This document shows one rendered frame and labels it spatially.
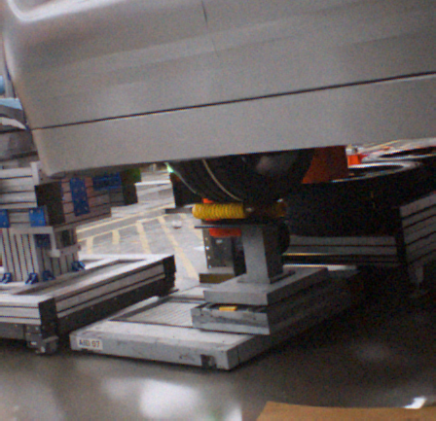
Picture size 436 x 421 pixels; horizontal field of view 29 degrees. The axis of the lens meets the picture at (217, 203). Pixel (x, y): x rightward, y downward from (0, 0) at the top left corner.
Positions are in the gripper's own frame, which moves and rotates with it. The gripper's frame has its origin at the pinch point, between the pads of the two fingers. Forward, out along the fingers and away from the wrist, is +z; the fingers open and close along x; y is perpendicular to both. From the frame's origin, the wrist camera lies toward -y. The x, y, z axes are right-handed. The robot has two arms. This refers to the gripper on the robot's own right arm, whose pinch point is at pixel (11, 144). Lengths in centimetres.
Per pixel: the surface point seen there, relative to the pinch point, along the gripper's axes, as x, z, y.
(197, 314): 0, 90, 10
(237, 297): -14, 96, -1
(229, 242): -34, 86, 52
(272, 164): -62, 74, 11
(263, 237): -37, 89, 3
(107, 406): 43, 83, -25
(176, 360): 17, 94, 2
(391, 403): -14, 137, -70
